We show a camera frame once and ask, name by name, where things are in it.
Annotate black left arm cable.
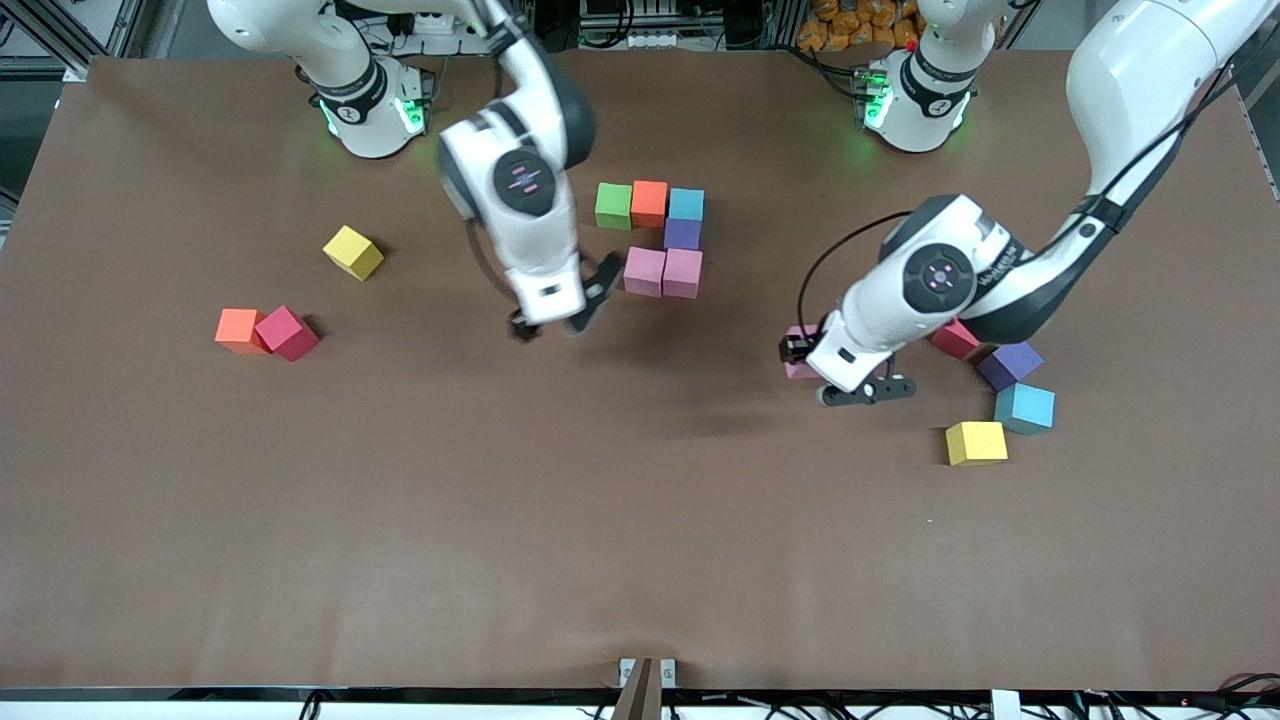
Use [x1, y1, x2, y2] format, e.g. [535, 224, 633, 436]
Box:
[796, 55, 1246, 331]

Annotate silver metal bracket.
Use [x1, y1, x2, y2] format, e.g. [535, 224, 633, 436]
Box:
[618, 657, 678, 691]

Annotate equipment rack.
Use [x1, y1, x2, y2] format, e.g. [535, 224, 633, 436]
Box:
[575, 0, 701, 51]

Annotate pink foam cube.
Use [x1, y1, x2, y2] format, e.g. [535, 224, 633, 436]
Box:
[783, 323, 826, 381]
[661, 248, 704, 301]
[622, 246, 667, 299]

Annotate green foam cube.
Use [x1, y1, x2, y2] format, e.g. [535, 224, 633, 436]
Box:
[595, 181, 634, 232]

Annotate pile of orange objects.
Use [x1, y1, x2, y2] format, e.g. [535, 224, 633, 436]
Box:
[797, 0, 921, 53]

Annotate red foam cube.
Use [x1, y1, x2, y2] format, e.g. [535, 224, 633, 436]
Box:
[930, 318, 983, 361]
[254, 305, 322, 363]

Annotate black cable bundle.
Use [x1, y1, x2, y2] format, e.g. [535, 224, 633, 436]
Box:
[1190, 672, 1280, 716]

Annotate brown pole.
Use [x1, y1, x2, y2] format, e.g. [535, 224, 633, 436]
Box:
[611, 657, 665, 720]

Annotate yellow foam cube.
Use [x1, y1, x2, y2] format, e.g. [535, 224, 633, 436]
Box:
[322, 224, 386, 282]
[945, 421, 1010, 468]

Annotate orange foam cube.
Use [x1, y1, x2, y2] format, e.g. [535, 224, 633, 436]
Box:
[214, 307, 271, 356]
[630, 180, 669, 229]

